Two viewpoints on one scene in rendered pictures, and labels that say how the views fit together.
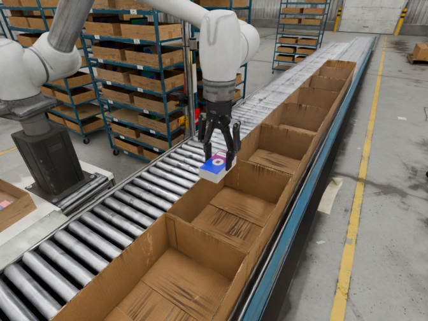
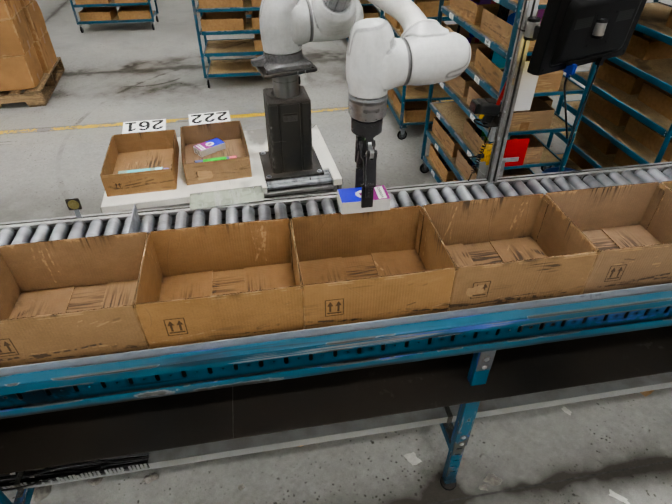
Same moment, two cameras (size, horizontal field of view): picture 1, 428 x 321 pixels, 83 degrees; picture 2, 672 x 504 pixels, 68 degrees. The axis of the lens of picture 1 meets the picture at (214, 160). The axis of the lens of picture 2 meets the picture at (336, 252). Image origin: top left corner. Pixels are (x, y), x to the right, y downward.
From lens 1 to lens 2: 0.86 m
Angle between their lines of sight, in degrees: 39
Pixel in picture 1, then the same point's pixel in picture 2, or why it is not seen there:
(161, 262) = (270, 268)
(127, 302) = (221, 274)
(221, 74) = (354, 89)
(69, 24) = not seen: outside the picture
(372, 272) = not seen: outside the picture
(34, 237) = (229, 199)
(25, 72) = (288, 27)
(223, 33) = (356, 46)
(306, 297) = not seen: outside the picture
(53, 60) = (321, 18)
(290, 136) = (569, 236)
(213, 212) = (365, 264)
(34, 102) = (286, 61)
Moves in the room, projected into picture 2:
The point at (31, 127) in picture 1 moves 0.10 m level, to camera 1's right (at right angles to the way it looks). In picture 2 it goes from (278, 87) to (293, 94)
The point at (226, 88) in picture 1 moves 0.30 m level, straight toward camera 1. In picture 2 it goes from (360, 106) to (244, 144)
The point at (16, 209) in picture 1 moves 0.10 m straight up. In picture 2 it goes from (233, 167) to (230, 146)
